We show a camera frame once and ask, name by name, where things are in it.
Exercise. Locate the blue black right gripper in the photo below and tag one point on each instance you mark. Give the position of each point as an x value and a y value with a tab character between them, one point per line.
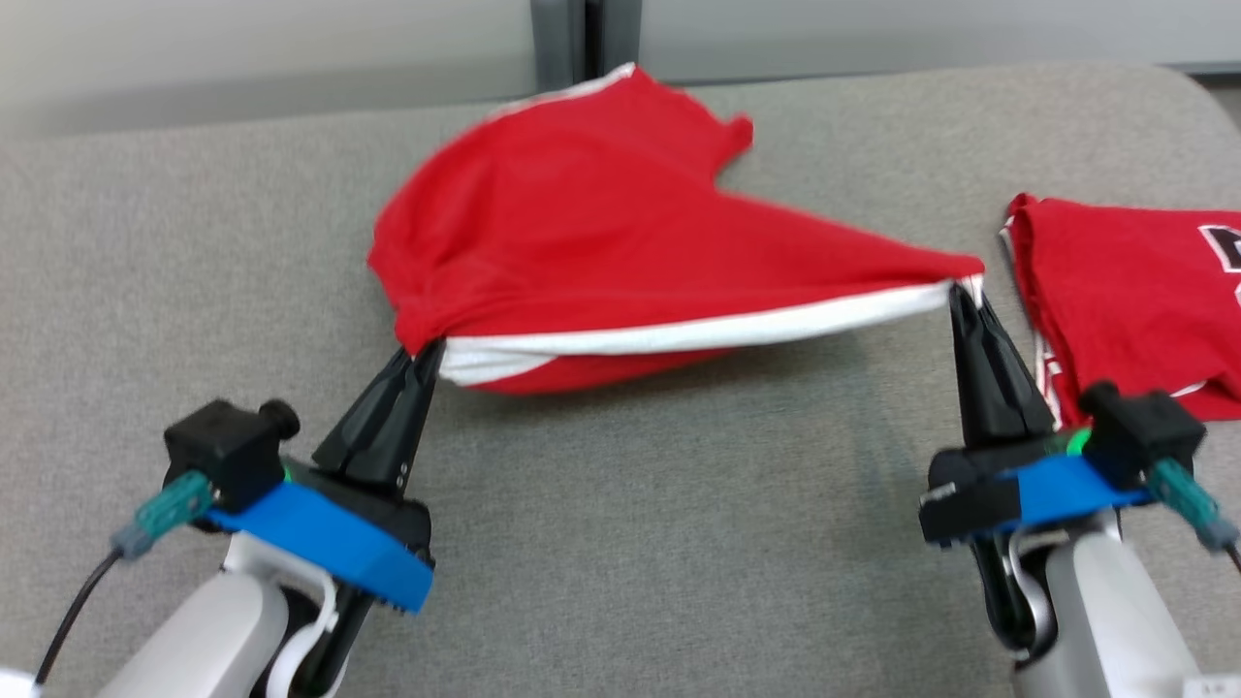
1047	485

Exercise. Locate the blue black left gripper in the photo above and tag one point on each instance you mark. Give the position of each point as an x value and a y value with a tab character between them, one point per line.
339	538

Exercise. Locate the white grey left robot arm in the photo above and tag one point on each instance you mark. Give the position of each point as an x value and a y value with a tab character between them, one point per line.
194	640

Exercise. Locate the red shorts with white stripe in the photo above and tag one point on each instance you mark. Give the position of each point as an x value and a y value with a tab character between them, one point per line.
582	242

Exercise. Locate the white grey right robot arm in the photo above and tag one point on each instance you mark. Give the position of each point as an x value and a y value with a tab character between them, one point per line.
1105	620

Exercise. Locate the teal right camera connector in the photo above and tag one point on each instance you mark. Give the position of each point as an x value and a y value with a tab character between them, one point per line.
1188	499

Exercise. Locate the red jersey with black print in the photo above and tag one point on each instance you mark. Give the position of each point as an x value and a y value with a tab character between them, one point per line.
1125	291

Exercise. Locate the grey partition post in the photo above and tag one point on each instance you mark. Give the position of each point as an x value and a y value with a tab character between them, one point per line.
557	39

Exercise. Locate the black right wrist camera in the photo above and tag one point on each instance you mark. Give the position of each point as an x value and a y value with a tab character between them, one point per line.
1144	427

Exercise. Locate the teal camera connector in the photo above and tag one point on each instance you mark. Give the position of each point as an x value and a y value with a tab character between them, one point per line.
165	509
1188	499

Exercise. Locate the teal left camera connector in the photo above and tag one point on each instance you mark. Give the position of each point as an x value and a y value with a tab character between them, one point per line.
165	509

